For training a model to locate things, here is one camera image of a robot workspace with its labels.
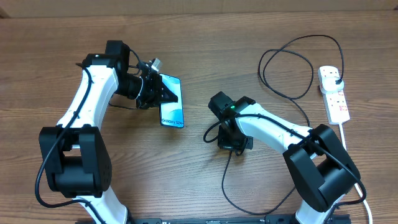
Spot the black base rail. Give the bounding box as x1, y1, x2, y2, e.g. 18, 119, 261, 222
130, 213, 352, 224

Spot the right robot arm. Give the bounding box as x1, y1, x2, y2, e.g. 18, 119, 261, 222
208, 91, 363, 223

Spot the white charger plug adapter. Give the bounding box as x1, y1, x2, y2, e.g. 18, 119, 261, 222
320, 77, 345, 95

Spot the black USB charging cable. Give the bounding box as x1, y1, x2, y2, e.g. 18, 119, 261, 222
221, 34, 345, 217

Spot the white power strip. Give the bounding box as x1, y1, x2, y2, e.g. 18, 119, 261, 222
317, 65, 350, 124

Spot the white power strip cord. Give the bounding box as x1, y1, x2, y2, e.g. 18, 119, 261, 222
338, 123, 374, 224

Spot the blue Galaxy smartphone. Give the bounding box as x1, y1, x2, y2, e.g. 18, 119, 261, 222
159, 73, 184, 128

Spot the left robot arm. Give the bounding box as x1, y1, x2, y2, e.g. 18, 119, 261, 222
38, 40, 184, 223

